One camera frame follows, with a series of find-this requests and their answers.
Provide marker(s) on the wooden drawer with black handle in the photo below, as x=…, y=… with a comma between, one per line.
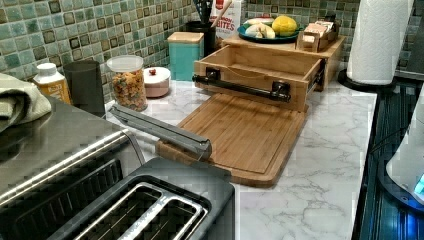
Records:
x=263, y=75

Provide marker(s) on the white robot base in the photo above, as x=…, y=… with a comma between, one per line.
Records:
x=402, y=174

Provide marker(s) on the wooden drawer cabinet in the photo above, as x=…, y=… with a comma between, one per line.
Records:
x=331, y=53

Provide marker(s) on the bamboo cutting board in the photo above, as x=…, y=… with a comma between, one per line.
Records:
x=251, y=140

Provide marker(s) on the pink lidded bowl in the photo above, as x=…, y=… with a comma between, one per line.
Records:
x=156, y=81

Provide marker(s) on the teal canister with wooden lid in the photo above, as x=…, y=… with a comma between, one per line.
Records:
x=184, y=49

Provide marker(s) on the black two-slot toaster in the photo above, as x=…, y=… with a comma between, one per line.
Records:
x=161, y=200

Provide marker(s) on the white snack box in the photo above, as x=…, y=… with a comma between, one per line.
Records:
x=230, y=20

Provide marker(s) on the clear cereal jar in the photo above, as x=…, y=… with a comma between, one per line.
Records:
x=128, y=81

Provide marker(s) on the banana pieces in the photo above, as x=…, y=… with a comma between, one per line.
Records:
x=260, y=31

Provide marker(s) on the yellow lemon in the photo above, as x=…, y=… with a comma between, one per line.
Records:
x=284, y=26

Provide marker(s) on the dark grey cylindrical canister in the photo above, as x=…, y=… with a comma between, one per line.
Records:
x=84, y=81

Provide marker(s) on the wooden tea bag holder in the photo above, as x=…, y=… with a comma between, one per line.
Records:
x=317, y=36

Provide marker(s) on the black paper towel base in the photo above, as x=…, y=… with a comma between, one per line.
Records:
x=344, y=80

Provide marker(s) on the stainless steel toaster oven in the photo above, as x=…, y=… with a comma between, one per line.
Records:
x=55, y=166

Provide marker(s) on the orange bottle with white cap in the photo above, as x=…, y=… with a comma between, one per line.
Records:
x=51, y=82

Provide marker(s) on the white paper towel roll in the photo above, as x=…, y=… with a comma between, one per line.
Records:
x=380, y=30

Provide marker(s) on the beige folded towel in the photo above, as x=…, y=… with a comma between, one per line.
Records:
x=20, y=102

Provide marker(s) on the wooden spoon handle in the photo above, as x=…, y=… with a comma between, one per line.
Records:
x=226, y=5

